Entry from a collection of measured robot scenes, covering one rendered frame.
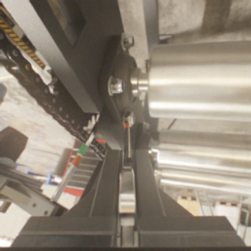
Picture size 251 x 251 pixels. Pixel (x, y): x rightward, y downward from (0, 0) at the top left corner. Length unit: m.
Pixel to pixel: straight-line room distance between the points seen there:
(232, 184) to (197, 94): 0.61
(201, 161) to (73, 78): 0.40
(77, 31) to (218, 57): 0.17
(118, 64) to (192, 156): 0.33
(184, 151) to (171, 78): 0.29
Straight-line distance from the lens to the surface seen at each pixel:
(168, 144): 0.51
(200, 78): 0.25
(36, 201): 0.31
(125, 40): 0.31
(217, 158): 0.52
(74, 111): 0.32
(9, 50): 0.22
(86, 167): 2.54
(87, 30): 0.24
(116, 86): 0.24
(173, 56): 0.26
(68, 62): 0.19
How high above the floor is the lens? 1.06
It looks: 26 degrees down
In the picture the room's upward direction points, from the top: 169 degrees counter-clockwise
